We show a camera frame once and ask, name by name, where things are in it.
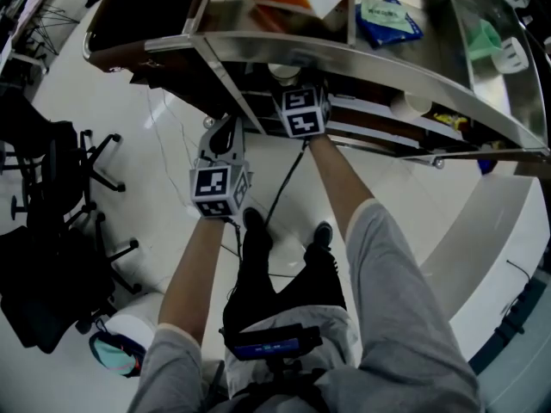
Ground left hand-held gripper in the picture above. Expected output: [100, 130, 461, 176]
[189, 116, 253, 219]

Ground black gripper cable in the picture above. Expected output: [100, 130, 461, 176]
[262, 139, 310, 227]
[223, 217, 245, 257]

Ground green paper cup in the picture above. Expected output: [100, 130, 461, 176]
[467, 18, 503, 62]

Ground black chest-mounted device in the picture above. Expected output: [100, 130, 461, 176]
[223, 323, 324, 376]

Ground person's black trousers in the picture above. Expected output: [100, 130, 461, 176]
[222, 230, 348, 348]

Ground black wire frame table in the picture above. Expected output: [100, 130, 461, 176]
[16, 0, 81, 59]

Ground black office chair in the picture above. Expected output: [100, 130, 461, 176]
[0, 95, 127, 231]
[0, 213, 143, 354]

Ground steel shelf cart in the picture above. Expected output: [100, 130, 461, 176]
[81, 0, 551, 171]

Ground black jacket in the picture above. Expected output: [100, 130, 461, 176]
[514, 0, 551, 55]

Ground person's left shoe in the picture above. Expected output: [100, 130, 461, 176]
[242, 206, 272, 249]

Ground white cup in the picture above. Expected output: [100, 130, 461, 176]
[389, 89, 433, 120]
[266, 62, 302, 86]

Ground white striped mug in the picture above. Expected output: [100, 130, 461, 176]
[492, 36, 529, 75]

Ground person's right shoe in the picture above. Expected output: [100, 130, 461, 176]
[312, 220, 333, 251]

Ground black bathtub faucet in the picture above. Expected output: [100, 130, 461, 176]
[506, 259, 531, 281]

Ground person's grey shirt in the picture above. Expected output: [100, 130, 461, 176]
[128, 200, 481, 413]

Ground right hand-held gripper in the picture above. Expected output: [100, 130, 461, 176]
[275, 84, 332, 139]

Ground white bathtub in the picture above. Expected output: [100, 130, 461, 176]
[419, 174, 551, 361]

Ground yellow snack packet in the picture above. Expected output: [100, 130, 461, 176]
[432, 112, 469, 133]

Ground pale green sachet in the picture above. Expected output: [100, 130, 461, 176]
[360, 0, 408, 32]

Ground black chest harness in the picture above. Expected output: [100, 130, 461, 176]
[206, 367, 332, 413]

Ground person's right forearm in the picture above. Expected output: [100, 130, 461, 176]
[306, 134, 375, 249]

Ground person's shoe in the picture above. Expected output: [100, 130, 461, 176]
[242, 206, 272, 249]
[312, 220, 333, 251]

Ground person's left forearm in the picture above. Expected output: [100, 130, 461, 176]
[158, 216, 227, 346]

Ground blue packet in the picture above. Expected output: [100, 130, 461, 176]
[356, 0, 424, 50]

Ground teal backpack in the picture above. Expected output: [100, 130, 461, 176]
[89, 331, 147, 379]

